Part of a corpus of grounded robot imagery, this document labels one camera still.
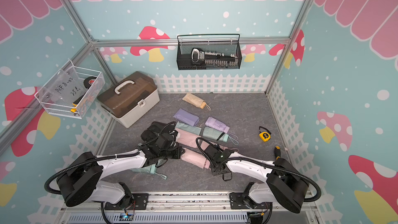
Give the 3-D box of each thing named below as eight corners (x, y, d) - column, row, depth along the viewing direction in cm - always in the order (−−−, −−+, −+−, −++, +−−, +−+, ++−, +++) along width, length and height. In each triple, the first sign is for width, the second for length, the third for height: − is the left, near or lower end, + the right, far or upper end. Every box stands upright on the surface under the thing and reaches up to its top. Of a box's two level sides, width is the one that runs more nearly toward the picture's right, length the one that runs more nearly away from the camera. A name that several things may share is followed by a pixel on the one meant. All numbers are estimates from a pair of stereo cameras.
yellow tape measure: (259, 140, 98) (260, 138, 95) (259, 128, 103) (260, 126, 101) (269, 142, 97) (271, 140, 94) (269, 130, 102) (270, 128, 100)
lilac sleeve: (174, 117, 108) (173, 115, 107) (180, 109, 113) (180, 107, 111) (194, 127, 103) (194, 125, 101) (200, 119, 108) (200, 116, 106)
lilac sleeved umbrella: (203, 125, 105) (203, 122, 101) (207, 118, 108) (207, 115, 105) (226, 135, 100) (227, 131, 97) (229, 128, 103) (230, 124, 100)
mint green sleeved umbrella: (200, 135, 99) (200, 133, 97) (203, 128, 102) (203, 126, 100) (236, 145, 95) (237, 143, 92) (238, 138, 98) (239, 135, 95)
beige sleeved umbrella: (183, 100, 118) (183, 97, 115) (188, 95, 121) (188, 92, 118) (202, 110, 112) (202, 106, 109) (207, 104, 115) (207, 100, 113)
